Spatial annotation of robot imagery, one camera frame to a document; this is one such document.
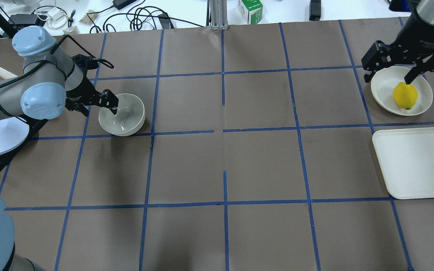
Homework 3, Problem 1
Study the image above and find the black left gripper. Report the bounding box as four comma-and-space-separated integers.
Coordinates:
65, 55, 119, 117

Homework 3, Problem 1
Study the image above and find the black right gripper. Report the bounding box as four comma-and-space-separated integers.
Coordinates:
361, 13, 434, 85

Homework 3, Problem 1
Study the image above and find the cream ceramic bowl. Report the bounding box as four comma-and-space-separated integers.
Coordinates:
98, 94, 146, 137

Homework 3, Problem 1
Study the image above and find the yellow lemon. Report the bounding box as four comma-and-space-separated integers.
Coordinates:
393, 82, 418, 110

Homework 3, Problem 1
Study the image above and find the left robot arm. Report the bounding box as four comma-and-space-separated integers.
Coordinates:
0, 26, 119, 271

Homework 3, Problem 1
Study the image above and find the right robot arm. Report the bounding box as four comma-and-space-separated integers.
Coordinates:
361, 0, 434, 84

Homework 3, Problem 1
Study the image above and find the round cream plate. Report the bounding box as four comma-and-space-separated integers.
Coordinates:
371, 66, 434, 116

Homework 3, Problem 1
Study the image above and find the black power adapter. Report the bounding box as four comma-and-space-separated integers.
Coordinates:
112, 0, 136, 10

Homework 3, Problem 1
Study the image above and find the cream rectangular tray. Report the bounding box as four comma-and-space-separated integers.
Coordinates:
372, 127, 434, 199

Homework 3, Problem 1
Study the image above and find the cream plate in rack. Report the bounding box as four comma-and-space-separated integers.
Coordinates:
0, 67, 18, 79

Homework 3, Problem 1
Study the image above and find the lavender plate in rack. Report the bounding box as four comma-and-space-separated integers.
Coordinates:
0, 117, 29, 155

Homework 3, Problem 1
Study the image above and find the black monitor stand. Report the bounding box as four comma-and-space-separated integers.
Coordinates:
0, 0, 45, 38

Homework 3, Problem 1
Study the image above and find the black dish rack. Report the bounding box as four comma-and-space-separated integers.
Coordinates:
0, 115, 48, 172

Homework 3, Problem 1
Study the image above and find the green white carton box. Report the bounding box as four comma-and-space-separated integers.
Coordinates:
237, 0, 263, 24

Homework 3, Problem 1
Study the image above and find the aluminium frame post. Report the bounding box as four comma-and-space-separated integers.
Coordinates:
207, 0, 229, 30

